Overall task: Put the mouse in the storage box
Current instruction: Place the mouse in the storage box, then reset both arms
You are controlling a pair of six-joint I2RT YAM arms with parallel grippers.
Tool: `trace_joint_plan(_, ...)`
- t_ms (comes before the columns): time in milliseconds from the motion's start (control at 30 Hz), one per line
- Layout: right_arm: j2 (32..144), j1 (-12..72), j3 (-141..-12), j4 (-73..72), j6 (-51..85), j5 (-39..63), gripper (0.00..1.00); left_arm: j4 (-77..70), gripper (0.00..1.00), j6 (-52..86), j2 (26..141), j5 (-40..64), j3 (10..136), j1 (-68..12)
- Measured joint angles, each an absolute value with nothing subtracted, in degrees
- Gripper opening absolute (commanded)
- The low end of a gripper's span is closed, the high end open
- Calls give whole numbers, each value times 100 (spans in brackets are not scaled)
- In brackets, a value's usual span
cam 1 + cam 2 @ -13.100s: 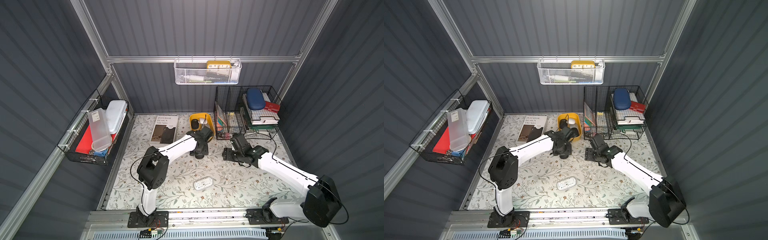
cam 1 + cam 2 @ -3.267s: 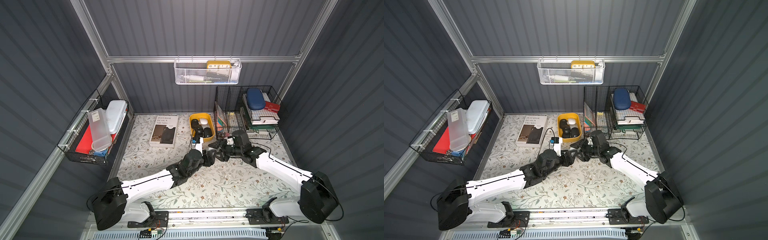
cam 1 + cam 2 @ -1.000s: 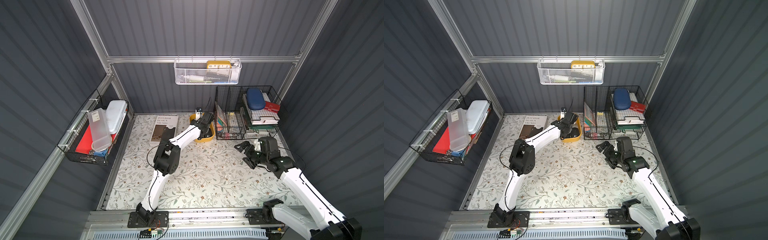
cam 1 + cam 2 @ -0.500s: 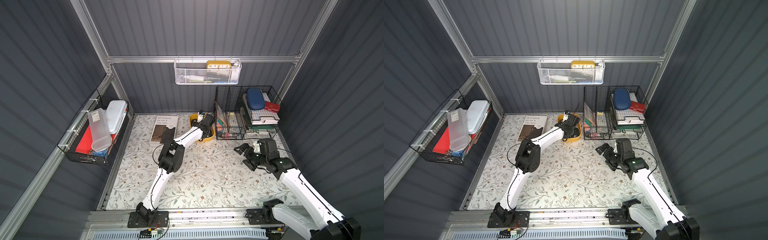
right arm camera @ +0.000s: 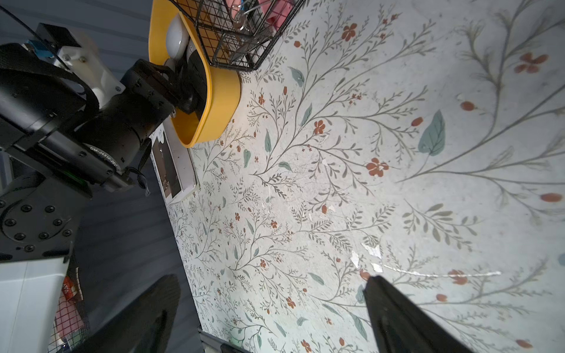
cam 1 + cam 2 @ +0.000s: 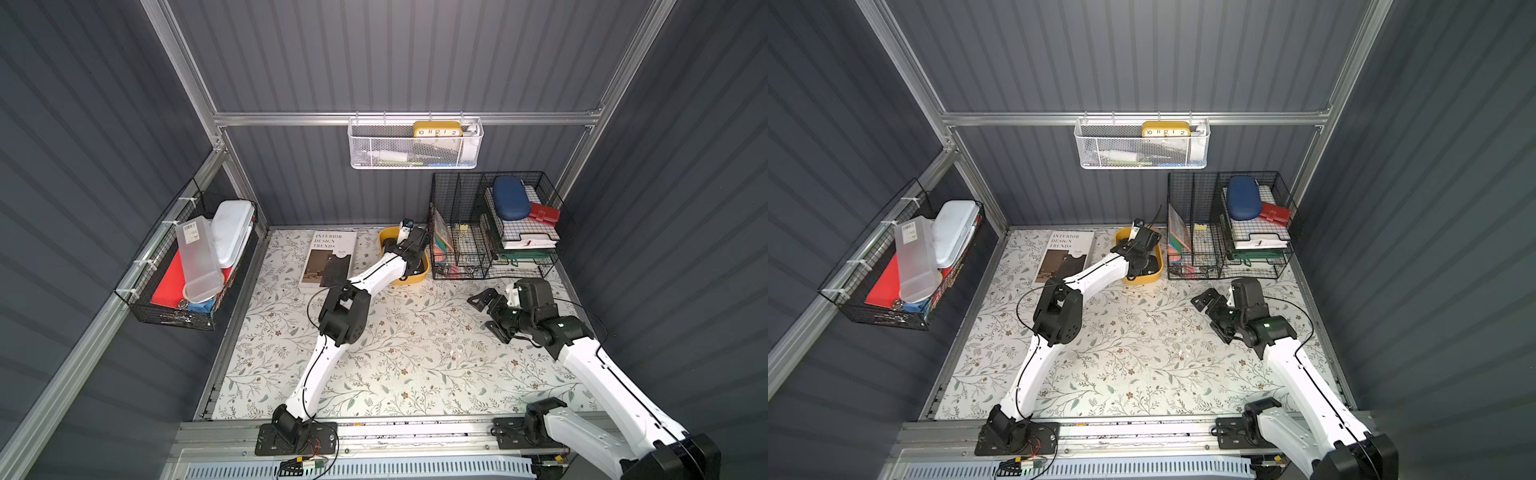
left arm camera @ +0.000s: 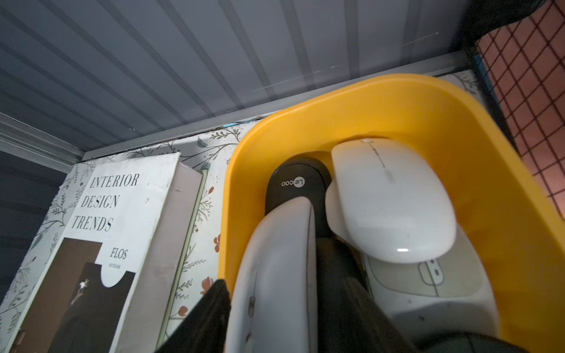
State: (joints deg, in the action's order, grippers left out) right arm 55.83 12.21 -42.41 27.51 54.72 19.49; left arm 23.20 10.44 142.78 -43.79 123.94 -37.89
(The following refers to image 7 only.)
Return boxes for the black wire desk organizer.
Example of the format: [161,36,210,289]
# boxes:
[461,1,564,214]

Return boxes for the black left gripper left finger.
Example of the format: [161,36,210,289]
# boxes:
[157,279,231,353]

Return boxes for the white mouse blue accent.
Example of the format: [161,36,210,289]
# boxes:
[325,138,457,264]

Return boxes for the yellow plastic storage box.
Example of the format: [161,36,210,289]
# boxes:
[219,74,564,352]

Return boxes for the colourful folders in organizer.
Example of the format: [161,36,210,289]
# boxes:
[476,1,564,214]

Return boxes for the floral table mat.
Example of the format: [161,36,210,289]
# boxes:
[0,68,486,353]

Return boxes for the grey computer mouse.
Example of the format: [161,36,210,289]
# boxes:
[363,228,500,343]

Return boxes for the black mouse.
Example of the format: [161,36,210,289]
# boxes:
[265,156,333,238]
[418,332,528,353]

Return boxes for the interior design trends book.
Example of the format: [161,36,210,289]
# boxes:
[7,154,202,352]

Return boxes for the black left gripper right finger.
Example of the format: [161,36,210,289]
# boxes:
[316,238,418,352]

